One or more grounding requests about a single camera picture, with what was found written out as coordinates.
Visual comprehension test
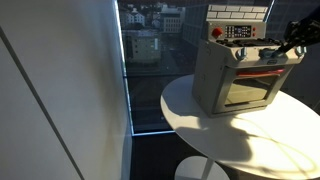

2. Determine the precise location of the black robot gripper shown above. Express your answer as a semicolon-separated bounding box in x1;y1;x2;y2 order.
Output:
278;19;320;53

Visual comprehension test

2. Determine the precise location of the blue knob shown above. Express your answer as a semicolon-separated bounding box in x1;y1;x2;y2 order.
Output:
295;46;307;56
235;47;247;60
259;48;274;59
272;50;284;58

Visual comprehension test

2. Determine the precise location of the red round timer knob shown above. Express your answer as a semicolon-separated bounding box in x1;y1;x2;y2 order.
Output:
211;27;223;38

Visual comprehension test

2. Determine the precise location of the grey toy oven stove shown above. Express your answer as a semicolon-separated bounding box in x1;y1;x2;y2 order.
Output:
192;5;304;116

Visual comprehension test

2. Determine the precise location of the round white table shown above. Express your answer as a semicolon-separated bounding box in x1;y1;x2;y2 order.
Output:
160;75;320;180

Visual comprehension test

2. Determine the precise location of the white table base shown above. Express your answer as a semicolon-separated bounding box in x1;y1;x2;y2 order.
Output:
174;156;230;180

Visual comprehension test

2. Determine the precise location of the red oven door handle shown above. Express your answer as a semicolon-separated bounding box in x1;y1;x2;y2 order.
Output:
236;69;285;77

